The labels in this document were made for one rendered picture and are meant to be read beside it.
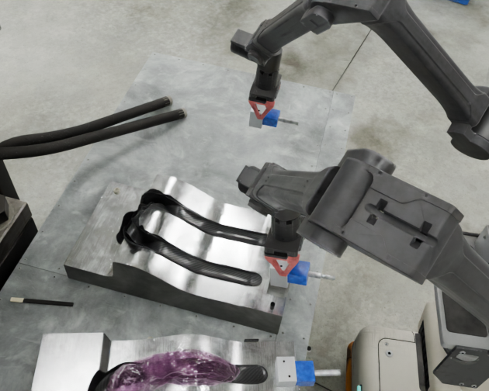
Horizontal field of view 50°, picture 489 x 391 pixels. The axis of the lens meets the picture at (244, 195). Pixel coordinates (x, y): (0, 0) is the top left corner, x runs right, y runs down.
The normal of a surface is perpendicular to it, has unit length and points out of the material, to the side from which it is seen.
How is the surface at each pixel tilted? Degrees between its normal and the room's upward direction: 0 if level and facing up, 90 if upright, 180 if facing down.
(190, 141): 0
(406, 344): 0
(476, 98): 57
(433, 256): 63
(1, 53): 0
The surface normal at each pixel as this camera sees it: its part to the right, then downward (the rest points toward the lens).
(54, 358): 0.07, -0.63
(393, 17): 0.48, 0.22
